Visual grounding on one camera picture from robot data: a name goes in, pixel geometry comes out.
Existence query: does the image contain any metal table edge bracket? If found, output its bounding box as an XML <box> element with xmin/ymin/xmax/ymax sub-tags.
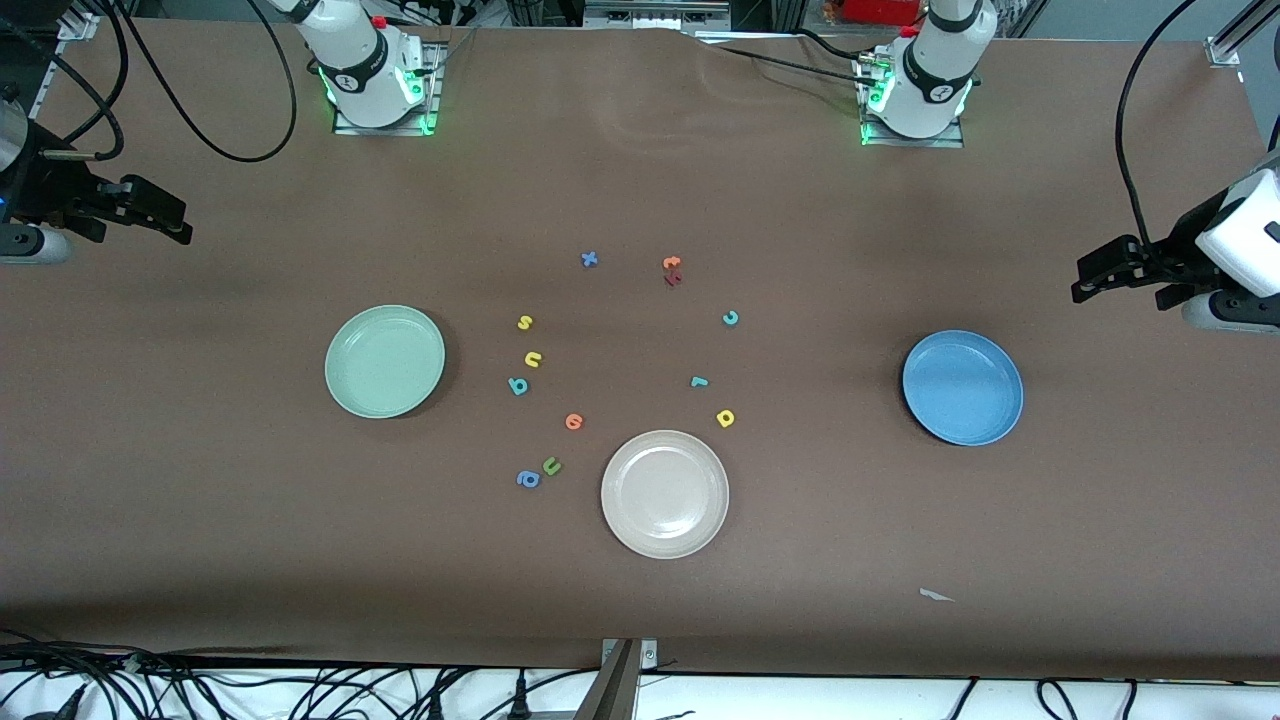
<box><xmin>600</xmin><ymin>638</ymin><xmax>659</xmax><ymax>720</ymax></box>

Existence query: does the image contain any blue plate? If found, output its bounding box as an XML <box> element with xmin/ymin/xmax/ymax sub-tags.
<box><xmin>901</xmin><ymin>329</ymin><xmax>1025</xmax><ymax>447</ymax></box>

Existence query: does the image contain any red box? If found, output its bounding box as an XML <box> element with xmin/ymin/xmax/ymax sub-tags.
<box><xmin>843</xmin><ymin>0</ymin><xmax>923</xmax><ymax>26</ymax></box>

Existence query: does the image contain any grey metal rack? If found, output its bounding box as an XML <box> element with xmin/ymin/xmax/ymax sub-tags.
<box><xmin>583</xmin><ymin>0</ymin><xmax>733</xmax><ymax>31</ymax></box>

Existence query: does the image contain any green plate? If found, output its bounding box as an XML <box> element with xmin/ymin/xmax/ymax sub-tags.
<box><xmin>324</xmin><ymin>304</ymin><xmax>447</xmax><ymax>420</ymax></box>

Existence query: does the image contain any long black right arm cable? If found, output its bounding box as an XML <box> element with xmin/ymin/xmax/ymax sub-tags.
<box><xmin>110</xmin><ymin>0</ymin><xmax>298</xmax><ymax>164</ymax></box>

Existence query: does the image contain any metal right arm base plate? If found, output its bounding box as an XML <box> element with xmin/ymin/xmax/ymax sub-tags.
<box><xmin>333</xmin><ymin>45</ymin><xmax>441</xmax><ymax>136</ymax></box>

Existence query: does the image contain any beige plate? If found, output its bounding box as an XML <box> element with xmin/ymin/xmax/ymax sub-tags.
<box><xmin>600</xmin><ymin>429</ymin><xmax>731</xmax><ymax>560</ymax></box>

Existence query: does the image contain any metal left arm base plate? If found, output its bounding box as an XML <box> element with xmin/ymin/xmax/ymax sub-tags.
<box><xmin>860</xmin><ymin>60</ymin><xmax>966</xmax><ymax>149</ymax></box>

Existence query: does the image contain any aluminium frame profile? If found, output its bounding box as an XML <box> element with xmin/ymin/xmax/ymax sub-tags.
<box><xmin>20</xmin><ymin>10</ymin><xmax>101</xmax><ymax>121</ymax></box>
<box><xmin>1205</xmin><ymin>0</ymin><xmax>1280</xmax><ymax>68</ymax></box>

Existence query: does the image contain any black cable on table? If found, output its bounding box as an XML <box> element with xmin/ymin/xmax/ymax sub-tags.
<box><xmin>695</xmin><ymin>28</ymin><xmax>886</xmax><ymax>91</ymax></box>

